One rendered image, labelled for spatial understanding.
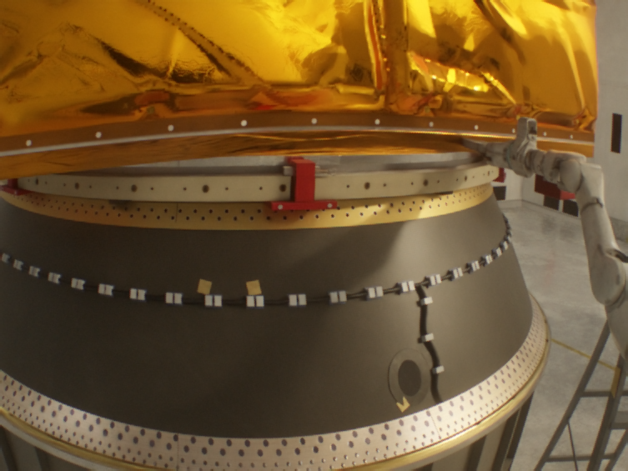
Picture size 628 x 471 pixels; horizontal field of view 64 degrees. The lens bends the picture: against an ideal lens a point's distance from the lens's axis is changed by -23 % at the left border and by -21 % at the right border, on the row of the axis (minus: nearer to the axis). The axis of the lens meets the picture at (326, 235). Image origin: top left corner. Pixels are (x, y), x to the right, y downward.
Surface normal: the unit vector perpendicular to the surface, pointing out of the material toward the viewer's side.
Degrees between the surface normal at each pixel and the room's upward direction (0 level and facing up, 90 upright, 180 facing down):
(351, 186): 90
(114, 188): 90
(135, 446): 43
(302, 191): 90
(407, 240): 62
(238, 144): 90
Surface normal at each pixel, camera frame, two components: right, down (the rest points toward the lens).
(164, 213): 0.02, -0.23
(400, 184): 0.53, 0.24
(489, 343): 0.67, -0.26
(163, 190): 0.00, 0.25
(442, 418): 0.41, -0.54
